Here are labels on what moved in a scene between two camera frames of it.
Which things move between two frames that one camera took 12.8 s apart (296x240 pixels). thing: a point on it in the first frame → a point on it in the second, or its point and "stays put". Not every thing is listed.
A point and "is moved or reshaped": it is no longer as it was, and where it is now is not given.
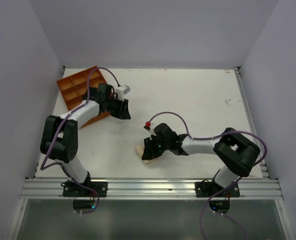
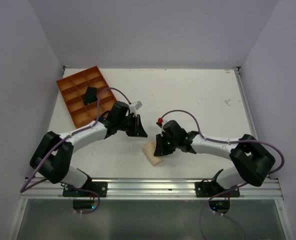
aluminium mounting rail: x=153 y=188 stays put
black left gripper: x=123 y=114 → x=137 y=129
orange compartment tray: x=73 y=87 stays put
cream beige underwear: x=139 y=149 is moved or reshaped
